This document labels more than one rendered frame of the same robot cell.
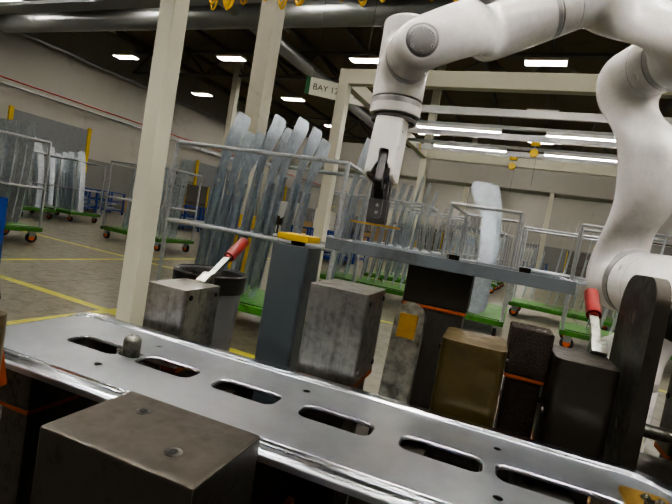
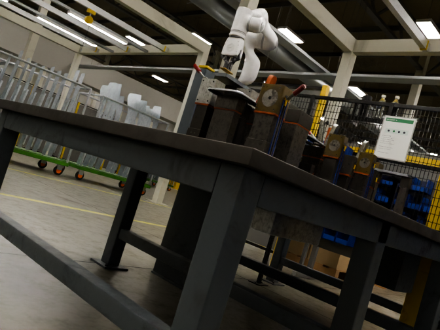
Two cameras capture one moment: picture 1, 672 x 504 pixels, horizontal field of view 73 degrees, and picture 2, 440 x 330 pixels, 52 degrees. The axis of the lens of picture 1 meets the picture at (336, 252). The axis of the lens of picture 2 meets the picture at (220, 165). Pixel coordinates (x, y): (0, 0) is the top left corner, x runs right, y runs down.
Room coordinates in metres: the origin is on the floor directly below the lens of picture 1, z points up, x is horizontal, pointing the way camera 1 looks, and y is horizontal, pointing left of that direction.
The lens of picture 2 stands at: (-0.16, 2.05, 0.59)
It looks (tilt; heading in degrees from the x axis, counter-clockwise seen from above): 3 degrees up; 291
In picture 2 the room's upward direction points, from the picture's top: 17 degrees clockwise
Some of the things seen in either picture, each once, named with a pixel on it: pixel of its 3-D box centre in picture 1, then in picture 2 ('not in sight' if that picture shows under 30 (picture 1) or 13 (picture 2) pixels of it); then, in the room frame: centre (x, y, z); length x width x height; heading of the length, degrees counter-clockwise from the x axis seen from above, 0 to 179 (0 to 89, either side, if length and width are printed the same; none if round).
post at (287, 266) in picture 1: (278, 363); (192, 113); (0.83, 0.07, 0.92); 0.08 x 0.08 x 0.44; 71
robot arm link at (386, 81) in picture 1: (404, 61); (242, 21); (0.77, -0.06, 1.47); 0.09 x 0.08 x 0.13; 6
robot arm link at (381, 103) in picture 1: (395, 111); (237, 36); (0.78, -0.06, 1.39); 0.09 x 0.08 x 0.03; 168
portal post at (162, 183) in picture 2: not in sight; (180, 127); (4.20, -6.33, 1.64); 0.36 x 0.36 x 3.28; 67
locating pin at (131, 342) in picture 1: (131, 350); not in sight; (0.52, 0.22, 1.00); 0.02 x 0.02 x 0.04
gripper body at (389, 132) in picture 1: (388, 148); (234, 47); (0.78, -0.06, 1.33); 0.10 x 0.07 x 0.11; 168
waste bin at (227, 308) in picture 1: (203, 320); not in sight; (3.18, 0.84, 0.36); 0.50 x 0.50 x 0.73
